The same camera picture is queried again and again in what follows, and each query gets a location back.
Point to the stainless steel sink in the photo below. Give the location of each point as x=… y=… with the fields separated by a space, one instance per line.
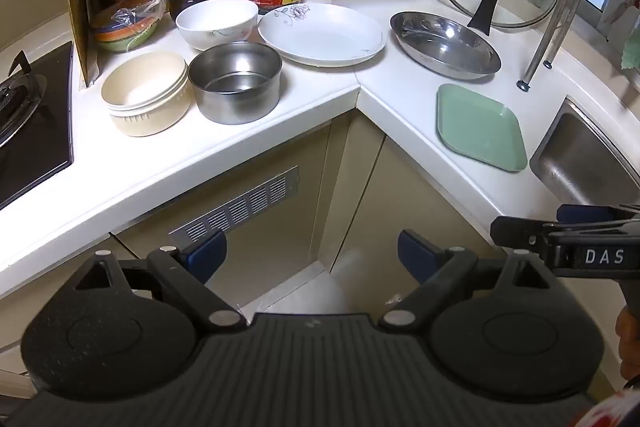
x=585 y=157

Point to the green square plate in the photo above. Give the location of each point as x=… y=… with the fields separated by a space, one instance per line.
x=477 y=127

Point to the plain beige cabinet door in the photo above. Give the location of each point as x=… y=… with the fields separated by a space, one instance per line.
x=415 y=187

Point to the person's right hand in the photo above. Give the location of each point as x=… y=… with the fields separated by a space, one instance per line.
x=630 y=342

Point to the green hanging cloth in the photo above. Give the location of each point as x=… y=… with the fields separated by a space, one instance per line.
x=631 y=49

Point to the plastic-wrapped colourful bowl stack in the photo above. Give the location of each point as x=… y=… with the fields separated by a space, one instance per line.
x=125 y=32

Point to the beige cabinet door with vent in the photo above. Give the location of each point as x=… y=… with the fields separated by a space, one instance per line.
x=280 y=152

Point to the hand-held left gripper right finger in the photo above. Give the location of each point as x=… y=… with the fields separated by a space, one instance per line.
x=417 y=254

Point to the cabinet vent grille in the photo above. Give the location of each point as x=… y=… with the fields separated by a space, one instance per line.
x=240 y=207

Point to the black gas stove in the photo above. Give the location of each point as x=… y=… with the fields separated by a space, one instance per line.
x=35 y=132

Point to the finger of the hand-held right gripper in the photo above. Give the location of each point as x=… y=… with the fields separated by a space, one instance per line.
x=520 y=233
x=580 y=214

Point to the white ceramic bowl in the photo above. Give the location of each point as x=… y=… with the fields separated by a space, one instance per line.
x=215 y=19

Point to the stainless steel plate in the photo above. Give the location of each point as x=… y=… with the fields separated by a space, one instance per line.
x=445 y=52

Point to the white floral ceramic plate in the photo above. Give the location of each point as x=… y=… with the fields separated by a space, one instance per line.
x=320 y=39

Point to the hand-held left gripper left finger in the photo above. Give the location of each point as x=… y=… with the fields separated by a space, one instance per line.
x=205 y=254

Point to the metal dish rack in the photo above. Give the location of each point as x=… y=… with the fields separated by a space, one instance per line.
x=555 y=22

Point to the red white printed clothing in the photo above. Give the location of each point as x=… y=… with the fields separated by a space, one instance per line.
x=620 y=409

